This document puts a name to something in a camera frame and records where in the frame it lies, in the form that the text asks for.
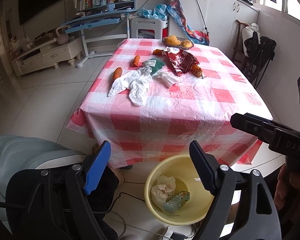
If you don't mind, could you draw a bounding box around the pink kettlebell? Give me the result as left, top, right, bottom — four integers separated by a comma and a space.
56, 25, 70, 45

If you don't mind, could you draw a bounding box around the blue study desk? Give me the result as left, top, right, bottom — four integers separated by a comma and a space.
64, 0, 138, 68

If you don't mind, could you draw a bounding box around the person's right hand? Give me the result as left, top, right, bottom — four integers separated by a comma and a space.
274, 164, 300, 211

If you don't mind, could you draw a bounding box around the long white paper wrapper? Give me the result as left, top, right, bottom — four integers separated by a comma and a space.
108, 66, 153, 107

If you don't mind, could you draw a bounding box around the red white checkered tablecloth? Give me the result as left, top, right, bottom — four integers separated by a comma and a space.
68, 38, 271, 168

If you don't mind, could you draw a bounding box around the cream tv cabinet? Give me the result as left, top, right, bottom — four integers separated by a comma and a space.
11, 38, 82, 76

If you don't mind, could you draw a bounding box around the yellow mango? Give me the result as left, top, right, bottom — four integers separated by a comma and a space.
180, 40, 192, 48
163, 35, 181, 47

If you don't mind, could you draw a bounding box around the white plastic stool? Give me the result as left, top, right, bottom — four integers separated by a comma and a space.
130, 18, 168, 40

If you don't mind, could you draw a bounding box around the yellow plastic basin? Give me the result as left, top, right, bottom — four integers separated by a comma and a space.
144, 154, 213, 226

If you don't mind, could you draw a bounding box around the yellow mango left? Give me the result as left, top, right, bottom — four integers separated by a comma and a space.
163, 35, 181, 47

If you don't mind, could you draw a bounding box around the white wall cabinet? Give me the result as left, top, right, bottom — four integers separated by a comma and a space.
171, 0, 258, 58

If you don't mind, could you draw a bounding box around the red snack bag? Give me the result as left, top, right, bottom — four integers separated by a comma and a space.
162, 47, 199, 76

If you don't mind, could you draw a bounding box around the light blue cloth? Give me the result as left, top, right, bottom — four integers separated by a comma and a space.
137, 4, 168, 21

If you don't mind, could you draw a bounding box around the dark wooden folding chair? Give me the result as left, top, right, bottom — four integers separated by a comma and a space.
231, 20, 250, 70

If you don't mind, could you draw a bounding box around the white tissue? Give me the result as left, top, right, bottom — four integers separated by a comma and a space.
156, 72, 178, 87

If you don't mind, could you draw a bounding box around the black jacket on chair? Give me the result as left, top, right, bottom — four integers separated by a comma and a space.
244, 31, 277, 89

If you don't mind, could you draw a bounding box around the colourful hanging bag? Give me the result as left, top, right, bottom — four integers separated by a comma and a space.
166, 0, 210, 46

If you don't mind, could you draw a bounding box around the yellow mango right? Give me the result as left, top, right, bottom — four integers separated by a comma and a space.
180, 40, 192, 48

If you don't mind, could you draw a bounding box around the blue milk carton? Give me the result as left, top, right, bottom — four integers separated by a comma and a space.
164, 191, 191, 214

